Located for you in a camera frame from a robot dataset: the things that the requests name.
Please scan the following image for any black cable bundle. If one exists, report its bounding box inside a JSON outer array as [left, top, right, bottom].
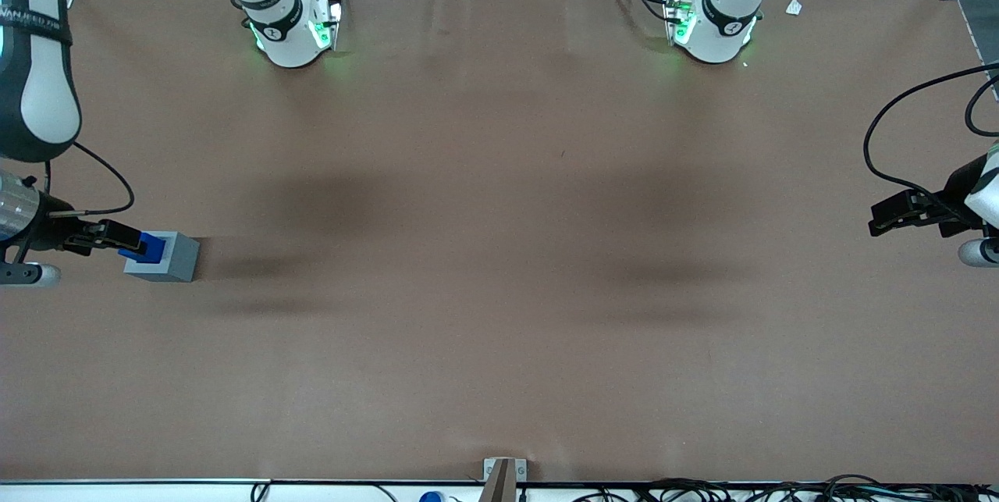
[[574, 475, 999, 502]]

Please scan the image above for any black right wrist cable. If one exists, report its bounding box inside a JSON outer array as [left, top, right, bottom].
[[47, 141, 136, 219]]

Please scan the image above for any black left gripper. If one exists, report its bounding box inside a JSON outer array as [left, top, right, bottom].
[[868, 155, 988, 239]]

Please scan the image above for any short black looped cable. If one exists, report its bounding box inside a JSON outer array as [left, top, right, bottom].
[[965, 77, 999, 137]]

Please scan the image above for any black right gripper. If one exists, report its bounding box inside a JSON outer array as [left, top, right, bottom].
[[30, 194, 144, 256]]

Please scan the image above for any blue plastic part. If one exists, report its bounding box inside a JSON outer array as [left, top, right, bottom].
[[119, 232, 165, 264]]

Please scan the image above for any large paper table cover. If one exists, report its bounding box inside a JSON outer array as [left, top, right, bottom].
[[0, 0, 999, 486]]

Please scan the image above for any gray square base block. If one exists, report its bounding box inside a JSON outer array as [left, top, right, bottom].
[[123, 231, 201, 283]]

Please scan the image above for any long black looped cable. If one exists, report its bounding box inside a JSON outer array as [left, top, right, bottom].
[[862, 62, 999, 208]]

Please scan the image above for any metal mounting bracket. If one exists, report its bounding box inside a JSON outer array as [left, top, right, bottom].
[[479, 457, 528, 502]]

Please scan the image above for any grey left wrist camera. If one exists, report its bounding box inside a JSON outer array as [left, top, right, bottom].
[[958, 237, 999, 268]]

